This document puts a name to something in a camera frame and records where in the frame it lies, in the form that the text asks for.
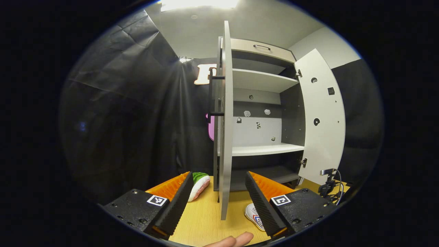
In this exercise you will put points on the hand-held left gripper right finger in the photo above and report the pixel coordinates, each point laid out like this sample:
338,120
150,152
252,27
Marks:
260,206

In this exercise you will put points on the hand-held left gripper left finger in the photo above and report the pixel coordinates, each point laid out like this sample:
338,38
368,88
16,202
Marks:
178,206

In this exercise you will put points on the white canvas shoe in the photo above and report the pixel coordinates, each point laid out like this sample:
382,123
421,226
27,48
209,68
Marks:
253,214

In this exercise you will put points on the white door with phone sticker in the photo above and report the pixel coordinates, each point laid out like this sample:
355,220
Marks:
226,137

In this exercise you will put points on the white door with cat sticker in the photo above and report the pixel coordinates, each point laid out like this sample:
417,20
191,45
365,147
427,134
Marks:
322,137

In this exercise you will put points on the white and grey shoe cabinet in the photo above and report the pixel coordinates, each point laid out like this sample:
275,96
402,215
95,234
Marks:
260,80

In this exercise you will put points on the white cabinet drawer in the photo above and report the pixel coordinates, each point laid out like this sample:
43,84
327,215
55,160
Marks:
247,46

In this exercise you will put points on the black camera on stand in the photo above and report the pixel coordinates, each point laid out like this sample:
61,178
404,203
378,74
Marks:
327,185

